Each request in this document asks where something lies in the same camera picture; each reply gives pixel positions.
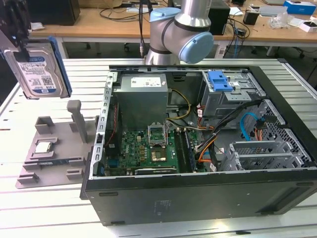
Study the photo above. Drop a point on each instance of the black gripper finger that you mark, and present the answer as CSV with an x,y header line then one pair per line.
x,y
24,53

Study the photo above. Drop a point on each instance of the hard disk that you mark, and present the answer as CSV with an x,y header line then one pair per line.
x,y
39,72

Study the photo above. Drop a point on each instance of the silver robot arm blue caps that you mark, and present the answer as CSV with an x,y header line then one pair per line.
x,y
183,29

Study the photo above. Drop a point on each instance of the metal disk bay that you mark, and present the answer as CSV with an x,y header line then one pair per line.
x,y
260,156

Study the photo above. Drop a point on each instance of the white crumpled plastic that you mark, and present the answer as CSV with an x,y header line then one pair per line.
x,y
37,26

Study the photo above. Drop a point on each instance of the large black box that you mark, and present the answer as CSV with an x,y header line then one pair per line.
x,y
54,10

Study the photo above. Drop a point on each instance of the long wooden desk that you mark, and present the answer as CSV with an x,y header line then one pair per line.
x,y
99,27

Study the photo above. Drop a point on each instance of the silver CPU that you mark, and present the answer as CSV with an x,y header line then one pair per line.
x,y
42,148

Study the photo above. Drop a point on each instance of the grey parts rack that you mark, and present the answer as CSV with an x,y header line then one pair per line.
x,y
62,153

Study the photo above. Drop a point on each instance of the RAM stick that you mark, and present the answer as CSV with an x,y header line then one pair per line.
x,y
53,162

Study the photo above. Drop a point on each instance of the grey power supply unit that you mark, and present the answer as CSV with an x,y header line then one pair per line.
x,y
141,99

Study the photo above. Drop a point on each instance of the green motherboard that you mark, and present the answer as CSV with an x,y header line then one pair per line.
x,y
133,148

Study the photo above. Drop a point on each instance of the CPU socket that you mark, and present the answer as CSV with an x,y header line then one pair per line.
x,y
158,155

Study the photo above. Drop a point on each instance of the black graphics card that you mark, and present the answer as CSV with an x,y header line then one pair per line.
x,y
154,170

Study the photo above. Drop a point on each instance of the blue plastic latch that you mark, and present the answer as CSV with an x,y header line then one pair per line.
x,y
219,81

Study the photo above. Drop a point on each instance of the black computer tower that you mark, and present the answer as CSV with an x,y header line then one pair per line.
x,y
220,17

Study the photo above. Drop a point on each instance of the metal drive cage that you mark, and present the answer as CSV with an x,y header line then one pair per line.
x,y
223,104

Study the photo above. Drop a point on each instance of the white paper sheet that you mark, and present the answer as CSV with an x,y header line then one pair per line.
x,y
236,11

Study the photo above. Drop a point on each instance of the open black PC case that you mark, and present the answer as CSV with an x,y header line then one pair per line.
x,y
198,198

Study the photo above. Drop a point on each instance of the small black box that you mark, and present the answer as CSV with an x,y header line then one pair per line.
x,y
250,17

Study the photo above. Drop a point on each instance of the grey flat box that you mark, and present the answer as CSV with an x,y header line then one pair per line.
x,y
272,10

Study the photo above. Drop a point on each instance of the clear plastic bag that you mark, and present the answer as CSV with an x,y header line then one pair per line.
x,y
280,21

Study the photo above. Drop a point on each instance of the blue cardboard box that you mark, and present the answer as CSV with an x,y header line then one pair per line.
x,y
299,6

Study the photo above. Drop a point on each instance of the white box black inlay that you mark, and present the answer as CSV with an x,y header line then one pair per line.
x,y
308,26

